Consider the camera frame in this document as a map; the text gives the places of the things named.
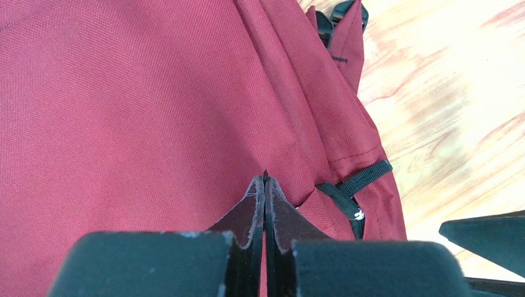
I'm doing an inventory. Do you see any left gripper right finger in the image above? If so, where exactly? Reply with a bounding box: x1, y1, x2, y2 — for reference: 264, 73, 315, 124
264, 178, 471, 296

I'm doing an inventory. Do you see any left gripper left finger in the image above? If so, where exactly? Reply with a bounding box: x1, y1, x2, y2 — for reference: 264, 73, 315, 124
48, 176, 265, 296

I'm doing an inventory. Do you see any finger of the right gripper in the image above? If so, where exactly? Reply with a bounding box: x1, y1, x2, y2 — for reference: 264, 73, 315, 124
466, 277, 525, 297
439, 210, 524, 277

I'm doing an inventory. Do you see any dark red student backpack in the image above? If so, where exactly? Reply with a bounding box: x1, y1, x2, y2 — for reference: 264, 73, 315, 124
1, 1, 387, 296

